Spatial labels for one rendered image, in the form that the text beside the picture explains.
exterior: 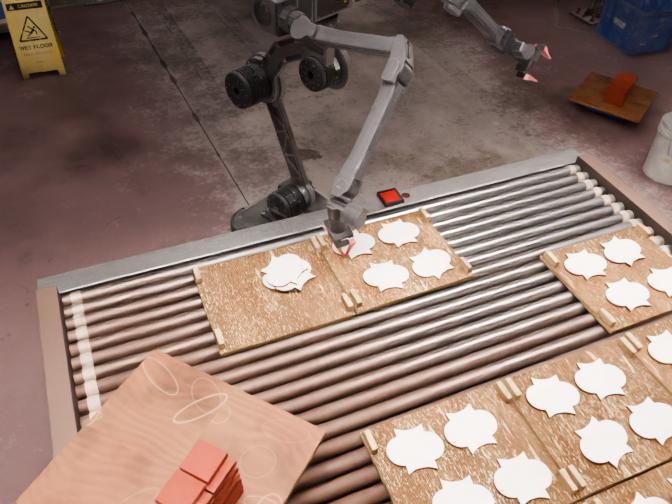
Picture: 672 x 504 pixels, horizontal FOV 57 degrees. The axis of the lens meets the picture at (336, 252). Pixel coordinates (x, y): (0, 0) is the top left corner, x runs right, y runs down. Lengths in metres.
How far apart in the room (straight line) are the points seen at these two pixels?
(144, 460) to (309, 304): 0.67
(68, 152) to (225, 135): 1.00
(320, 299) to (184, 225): 1.83
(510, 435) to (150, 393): 0.90
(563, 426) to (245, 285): 0.98
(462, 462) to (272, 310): 0.69
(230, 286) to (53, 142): 2.74
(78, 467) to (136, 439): 0.13
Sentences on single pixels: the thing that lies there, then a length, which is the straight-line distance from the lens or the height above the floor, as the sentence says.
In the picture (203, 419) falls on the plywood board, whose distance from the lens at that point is 1.55.
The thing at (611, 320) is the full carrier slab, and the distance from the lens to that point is 2.02.
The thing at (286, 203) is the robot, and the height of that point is 0.40.
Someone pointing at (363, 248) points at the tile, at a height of 0.94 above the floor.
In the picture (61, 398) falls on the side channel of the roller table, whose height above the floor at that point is 0.95.
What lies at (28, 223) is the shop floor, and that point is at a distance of 3.88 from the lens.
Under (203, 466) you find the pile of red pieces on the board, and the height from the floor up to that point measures 1.21.
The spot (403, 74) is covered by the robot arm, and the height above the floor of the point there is 1.45.
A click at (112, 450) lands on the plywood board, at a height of 1.04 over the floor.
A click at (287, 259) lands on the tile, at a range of 1.98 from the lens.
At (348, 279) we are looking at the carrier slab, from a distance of 1.96.
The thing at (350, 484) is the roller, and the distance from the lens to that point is 1.59.
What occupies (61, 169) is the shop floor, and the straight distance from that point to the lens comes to 4.23.
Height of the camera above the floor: 2.35
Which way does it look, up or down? 44 degrees down
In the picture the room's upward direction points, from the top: 3 degrees clockwise
